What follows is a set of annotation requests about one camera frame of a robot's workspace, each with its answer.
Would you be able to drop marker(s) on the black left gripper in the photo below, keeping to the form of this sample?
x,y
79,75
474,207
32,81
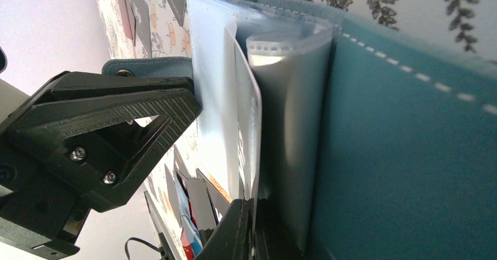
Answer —
x,y
84,140

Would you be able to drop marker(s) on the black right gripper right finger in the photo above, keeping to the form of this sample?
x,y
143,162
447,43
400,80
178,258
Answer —
x,y
272,238

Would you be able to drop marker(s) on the red card with black stripe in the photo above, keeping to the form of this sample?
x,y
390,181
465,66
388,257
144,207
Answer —
x,y
128,19

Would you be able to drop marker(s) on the black VIP card carried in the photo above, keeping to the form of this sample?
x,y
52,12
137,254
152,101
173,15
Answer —
x,y
249,114

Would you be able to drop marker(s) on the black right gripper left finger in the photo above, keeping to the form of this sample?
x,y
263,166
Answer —
x,y
231,238

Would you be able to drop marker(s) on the blue leather card holder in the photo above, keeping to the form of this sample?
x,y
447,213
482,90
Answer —
x,y
374,144

